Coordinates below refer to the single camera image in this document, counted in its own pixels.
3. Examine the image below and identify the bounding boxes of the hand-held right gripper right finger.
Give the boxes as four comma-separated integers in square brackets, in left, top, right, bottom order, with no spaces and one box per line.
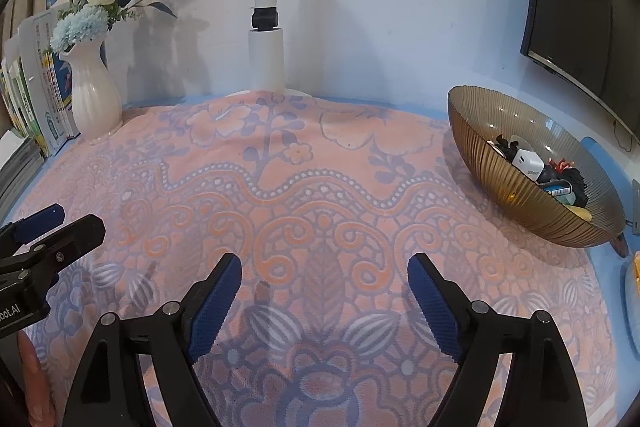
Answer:
[406,253,590,427]

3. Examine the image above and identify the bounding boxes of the white charger plug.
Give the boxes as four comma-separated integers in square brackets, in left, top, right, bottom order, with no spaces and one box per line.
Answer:
[511,148,546,184]

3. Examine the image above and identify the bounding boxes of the brown ribbed glass bowl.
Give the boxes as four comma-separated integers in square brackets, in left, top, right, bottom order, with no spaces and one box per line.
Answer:
[446,85,626,249]

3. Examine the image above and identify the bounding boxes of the white desk lamp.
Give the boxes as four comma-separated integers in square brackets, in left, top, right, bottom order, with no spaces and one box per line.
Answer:
[247,0,313,100]

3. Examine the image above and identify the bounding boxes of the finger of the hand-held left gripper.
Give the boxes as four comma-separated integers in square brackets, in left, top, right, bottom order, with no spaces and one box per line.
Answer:
[0,203,66,254]
[0,214,107,289]

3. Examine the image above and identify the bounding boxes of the person's left hand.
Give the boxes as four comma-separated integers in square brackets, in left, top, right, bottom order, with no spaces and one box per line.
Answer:
[17,332,54,427]

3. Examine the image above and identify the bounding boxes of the plate of orange snacks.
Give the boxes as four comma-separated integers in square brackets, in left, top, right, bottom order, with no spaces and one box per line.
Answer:
[620,249,640,308]

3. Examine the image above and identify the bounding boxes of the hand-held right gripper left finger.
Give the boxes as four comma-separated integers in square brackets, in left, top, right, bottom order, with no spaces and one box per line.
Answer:
[61,253,244,427]

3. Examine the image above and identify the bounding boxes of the stack of magazines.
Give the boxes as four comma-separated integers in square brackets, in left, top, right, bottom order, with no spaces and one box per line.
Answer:
[0,129,48,212]

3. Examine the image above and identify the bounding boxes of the black wall television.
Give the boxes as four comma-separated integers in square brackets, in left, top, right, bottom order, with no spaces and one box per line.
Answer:
[520,0,640,135]

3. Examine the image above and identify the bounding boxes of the white ribbed vase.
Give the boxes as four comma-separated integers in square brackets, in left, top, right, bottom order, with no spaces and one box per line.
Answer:
[59,32,124,142]

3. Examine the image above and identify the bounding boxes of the row of upright books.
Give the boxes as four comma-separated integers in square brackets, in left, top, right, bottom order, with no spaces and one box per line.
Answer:
[0,9,83,158]

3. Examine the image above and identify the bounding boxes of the pink floral tablecloth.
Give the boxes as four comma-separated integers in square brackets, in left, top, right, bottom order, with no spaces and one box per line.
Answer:
[10,89,616,427]

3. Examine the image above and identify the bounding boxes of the black and red toy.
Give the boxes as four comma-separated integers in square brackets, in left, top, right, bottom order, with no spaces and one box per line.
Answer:
[537,158,588,202]

